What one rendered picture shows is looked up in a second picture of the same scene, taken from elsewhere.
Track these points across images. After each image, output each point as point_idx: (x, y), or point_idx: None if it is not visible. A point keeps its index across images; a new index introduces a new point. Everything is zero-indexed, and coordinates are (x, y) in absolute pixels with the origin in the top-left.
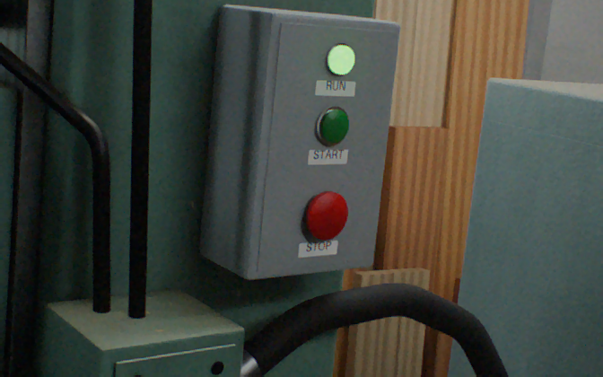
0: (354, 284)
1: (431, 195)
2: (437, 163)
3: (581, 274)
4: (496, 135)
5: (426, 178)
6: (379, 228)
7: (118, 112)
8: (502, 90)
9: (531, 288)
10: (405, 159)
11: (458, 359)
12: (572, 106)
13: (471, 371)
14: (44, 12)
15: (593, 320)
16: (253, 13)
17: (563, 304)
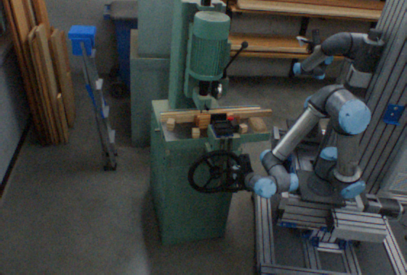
0: (51, 39)
1: (43, 8)
2: None
3: (166, 17)
4: None
5: (42, 4)
6: (38, 22)
7: None
8: None
9: (156, 22)
10: (39, 1)
11: (140, 40)
12: None
13: (144, 41)
14: None
15: (170, 24)
16: (224, 6)
17: (163, 23)
